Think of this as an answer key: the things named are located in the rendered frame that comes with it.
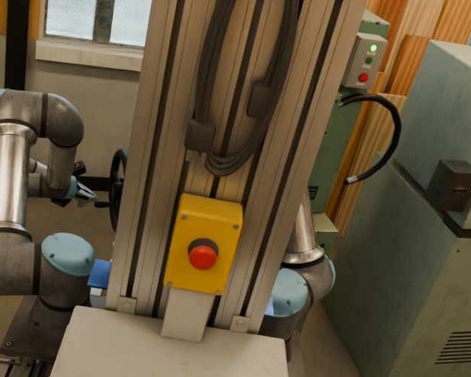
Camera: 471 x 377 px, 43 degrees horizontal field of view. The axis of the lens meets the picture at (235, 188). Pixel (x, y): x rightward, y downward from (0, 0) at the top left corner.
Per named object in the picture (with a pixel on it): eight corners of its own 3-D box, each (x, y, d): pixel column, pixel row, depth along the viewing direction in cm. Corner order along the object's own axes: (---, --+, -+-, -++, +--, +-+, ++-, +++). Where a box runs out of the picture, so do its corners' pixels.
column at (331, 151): (249, 180, 231) (300, -7, 195) (300, 182, 239) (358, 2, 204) (270, 213, 213) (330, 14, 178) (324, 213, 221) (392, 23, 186)
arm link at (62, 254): (93, 307, 137) (99, 261, 130) (31, 308, 132) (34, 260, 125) (90, 274, 146) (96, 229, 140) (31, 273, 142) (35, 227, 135)
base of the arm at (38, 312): (86, 348, 139) (90, 317, 134) (20, 339, 137) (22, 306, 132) (99, 305, 152) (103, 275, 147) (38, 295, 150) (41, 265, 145)
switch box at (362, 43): (336, 79, 191) (352, 31, 183) (362, 82, 195) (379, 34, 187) (345, 87, 186) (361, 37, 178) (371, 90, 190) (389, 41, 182)
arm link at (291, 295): (236, 322, 143) (250, 278, 137) (267, 298, 153) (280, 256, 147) (276, 351, 138) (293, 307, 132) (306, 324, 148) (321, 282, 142)
